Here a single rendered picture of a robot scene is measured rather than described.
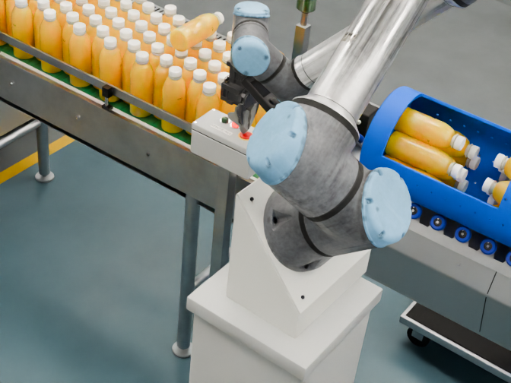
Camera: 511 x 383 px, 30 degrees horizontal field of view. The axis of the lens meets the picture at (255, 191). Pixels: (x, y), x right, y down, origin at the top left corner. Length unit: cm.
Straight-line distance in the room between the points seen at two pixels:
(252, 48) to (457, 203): 69
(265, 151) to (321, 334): 50
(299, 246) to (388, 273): 95
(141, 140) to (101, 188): 120
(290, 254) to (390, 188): 26
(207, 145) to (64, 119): 72
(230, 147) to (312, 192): 86
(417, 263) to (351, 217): 92
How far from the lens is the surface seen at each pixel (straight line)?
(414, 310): 357
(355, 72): 183
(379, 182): 182
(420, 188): 257
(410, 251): 271
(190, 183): 294
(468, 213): 255
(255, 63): 230
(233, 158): 261
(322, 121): 176
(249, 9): 240
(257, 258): 199
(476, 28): 584
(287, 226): 193
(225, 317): 208
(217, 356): 219
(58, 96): 319
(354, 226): 182
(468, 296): 272
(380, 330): 368
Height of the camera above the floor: 259
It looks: 38 degrees down
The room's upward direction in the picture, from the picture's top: 7 degrees clockwise
